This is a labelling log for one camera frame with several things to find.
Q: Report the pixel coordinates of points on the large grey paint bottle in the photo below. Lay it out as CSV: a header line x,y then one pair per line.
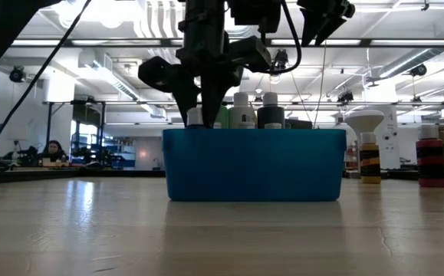
x,y
270,113

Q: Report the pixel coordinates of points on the small ochre paint bottle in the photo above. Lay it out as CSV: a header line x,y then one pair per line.
x,y
370,147

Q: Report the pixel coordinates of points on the small magenta paint bottle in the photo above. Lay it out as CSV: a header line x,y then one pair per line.
x,y
431,143

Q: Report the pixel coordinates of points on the white table lamp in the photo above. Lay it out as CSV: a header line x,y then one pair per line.
x,y
17,132

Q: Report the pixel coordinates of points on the blue plastic bin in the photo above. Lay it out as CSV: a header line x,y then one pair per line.
x,y
252,165

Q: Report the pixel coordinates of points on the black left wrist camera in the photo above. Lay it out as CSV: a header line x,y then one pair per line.
x,y
254,15

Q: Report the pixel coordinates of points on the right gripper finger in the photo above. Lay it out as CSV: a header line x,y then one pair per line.
x,y
306,27
329,28

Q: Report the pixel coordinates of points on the black background robot arm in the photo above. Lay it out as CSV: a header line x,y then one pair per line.
x,y
28,157

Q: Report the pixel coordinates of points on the black background rig frame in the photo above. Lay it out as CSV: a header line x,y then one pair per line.
x,y
49,126

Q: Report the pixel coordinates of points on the white mushroom-shaped lamp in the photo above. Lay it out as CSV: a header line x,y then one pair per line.
x,y
363,119

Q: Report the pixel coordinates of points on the dark background monitor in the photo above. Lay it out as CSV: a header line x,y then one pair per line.
x,y
300,123

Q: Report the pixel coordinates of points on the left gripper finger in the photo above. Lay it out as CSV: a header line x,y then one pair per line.
x,y
216,99
187,99

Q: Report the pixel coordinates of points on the person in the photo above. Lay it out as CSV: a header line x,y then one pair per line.
x,y
54,150

